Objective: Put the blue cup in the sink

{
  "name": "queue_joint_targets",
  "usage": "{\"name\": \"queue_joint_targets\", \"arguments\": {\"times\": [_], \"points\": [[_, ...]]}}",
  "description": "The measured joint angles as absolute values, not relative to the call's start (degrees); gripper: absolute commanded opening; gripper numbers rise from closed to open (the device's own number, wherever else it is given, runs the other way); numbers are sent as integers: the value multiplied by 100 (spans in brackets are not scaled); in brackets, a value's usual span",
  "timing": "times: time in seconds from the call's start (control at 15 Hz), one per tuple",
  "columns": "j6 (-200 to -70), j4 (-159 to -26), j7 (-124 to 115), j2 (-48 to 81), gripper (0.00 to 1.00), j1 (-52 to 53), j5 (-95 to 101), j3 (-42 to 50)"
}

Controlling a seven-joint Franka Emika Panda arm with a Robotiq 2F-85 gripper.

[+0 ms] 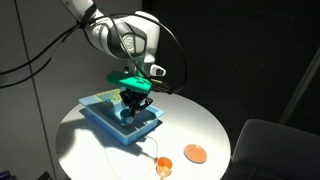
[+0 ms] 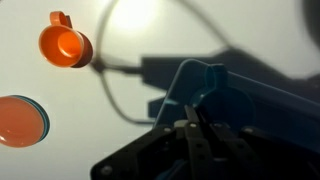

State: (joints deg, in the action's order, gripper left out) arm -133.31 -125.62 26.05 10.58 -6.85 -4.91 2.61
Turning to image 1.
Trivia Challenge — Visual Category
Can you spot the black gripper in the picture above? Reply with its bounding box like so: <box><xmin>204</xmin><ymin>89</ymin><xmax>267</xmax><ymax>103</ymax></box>
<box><xmin>119</xmin><ymin>87</ymin><xmax>155</xmax><ymax>119</ymax></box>

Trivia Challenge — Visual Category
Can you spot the blue toy cup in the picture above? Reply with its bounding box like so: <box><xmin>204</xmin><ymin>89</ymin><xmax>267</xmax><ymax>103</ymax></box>
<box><xmin>119</xmin><ymin>109</ymin><xmax>134</xmax><ymax>127</ymax></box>

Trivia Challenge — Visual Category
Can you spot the light blue toy sink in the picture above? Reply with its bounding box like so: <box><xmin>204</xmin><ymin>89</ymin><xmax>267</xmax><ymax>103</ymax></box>
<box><xmin>78</xmin><ymin>89</ymin><xmax>165</xmax><ymax>146</ymax></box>

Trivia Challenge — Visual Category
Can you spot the orange toy cup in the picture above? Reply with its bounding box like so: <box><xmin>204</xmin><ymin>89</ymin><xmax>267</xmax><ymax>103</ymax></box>
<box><xmin>155</xmin><ymin>156</ymin><xmax>174</xmax><ymax>180</ymax></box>

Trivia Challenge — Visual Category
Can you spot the yellow green dish rack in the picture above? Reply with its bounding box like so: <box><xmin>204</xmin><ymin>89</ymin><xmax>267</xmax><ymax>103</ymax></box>
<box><xmin>94</xmin><ymin>89</ymin><xmax>124</xmax><ymax>104</ymax></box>

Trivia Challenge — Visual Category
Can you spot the orange toy plate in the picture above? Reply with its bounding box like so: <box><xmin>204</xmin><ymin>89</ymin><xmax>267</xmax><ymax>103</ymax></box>
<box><xmin>183</xmin><ymin>143</ymin><xmax>208</xmax><ymax>164</ymax></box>

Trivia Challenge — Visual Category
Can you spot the black floor object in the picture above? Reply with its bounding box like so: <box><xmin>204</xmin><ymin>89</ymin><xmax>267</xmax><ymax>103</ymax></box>
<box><xmin>35</xmin><ymin>170</ymin><xmax>54</xmax><ymax>180</ymax></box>

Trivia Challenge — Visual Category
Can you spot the grey chair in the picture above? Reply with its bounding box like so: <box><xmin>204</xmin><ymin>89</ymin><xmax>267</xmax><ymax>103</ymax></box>
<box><xmin>221</xmin><ymin>118</ymin><xmax>320</xmax><ymax>180</ymax></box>

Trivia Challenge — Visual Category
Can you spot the dark blue bin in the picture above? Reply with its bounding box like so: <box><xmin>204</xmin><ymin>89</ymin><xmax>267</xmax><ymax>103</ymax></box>
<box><xmin>0</xmin><ymin>170</ymin><xmax>16</xmax><ymax>180</ymax></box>

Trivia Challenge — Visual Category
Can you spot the grey metal pole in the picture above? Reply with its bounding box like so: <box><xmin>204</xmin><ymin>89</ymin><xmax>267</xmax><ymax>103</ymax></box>
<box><xmin>279</xmin><ymin>46</ymin><xmax>320</xmax><ymax>126</ymax></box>

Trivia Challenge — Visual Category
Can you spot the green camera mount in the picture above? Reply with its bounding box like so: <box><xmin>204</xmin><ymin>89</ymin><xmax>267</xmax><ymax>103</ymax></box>
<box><xmin>105</xmin><ymin>70</ymin><xmax>154</xmax><ymax>95</ymax></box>

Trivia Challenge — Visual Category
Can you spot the black cable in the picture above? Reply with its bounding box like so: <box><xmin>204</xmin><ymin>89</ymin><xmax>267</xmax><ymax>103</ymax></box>
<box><xmin>0</xmin><ymin>58</ymin><xmax>53</xmax><ymax>89</ymax></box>
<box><xmin>0</xmin><ymin>12</ymin><xmax>187</xmax><ymax>96</ymax></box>

